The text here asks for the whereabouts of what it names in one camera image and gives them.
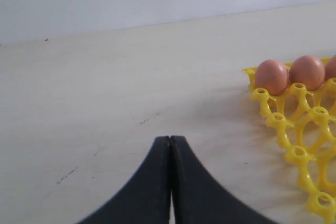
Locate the brown egg placed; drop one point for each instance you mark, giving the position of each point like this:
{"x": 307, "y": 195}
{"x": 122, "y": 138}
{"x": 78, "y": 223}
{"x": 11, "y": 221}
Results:
{"x": 272, "y": 75}
{"x": 330, "y": 69}
{"x": 308, "y": 70}

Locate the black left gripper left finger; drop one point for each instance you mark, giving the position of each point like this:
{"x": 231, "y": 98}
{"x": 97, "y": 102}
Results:
{"x": 146, "y": 197}

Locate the yellow plastic egg tray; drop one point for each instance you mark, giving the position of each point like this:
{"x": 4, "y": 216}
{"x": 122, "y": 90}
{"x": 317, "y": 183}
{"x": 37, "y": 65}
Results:
{"x": 303, "y": 131}

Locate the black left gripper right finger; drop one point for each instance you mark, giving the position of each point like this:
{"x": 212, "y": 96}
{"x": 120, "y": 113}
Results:
{"x": 198, "y": 197}

